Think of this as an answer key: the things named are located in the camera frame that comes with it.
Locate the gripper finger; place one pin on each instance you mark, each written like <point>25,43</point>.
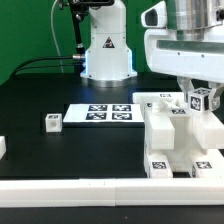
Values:
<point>185,85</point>
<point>214,97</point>

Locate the white chair seat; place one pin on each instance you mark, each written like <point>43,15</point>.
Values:
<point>185,147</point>

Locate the white small tagged cube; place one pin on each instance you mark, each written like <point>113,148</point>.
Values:
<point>198,99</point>

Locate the white long beam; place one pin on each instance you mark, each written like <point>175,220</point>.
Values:
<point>159,130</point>
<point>208,130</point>

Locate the white tagged block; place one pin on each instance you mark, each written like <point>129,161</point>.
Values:
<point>53,122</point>

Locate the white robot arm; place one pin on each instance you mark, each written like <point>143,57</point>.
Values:
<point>108,58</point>

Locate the white block at left edge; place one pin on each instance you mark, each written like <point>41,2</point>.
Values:
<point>2,146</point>

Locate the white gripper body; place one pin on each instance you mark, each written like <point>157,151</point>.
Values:
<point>185,38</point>

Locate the white long back beam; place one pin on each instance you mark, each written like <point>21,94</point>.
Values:
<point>159,130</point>

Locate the white long front beam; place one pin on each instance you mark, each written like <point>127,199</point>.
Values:
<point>208,130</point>

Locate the white marker tag board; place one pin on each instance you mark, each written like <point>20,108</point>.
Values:
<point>103,113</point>

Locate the white L-shaped fence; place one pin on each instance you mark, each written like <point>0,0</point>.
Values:
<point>111,192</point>

